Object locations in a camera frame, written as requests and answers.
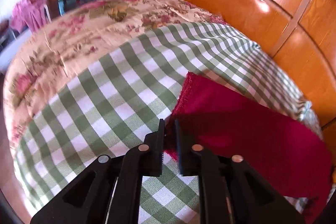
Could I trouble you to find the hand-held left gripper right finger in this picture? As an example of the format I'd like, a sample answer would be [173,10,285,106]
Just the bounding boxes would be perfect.
[175,119,306,224]

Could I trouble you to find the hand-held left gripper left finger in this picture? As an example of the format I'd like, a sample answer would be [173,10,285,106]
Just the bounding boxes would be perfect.
[30,119,166,224]

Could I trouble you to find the dark red cloth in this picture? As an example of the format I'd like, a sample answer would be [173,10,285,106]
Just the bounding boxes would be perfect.
[163,72,332,224]

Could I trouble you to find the green checked blanket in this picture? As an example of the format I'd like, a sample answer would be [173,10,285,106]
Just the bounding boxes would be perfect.
[13,22,323,224]

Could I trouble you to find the floral bedspread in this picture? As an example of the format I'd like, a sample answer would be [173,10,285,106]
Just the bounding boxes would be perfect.
[3,0,229,159]

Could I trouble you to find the white plastic chair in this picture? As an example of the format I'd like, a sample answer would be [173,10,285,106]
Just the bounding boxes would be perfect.
[43,0,53,24]

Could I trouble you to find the pink cloth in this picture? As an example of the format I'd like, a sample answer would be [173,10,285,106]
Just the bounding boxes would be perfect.
[10,0,49,33]

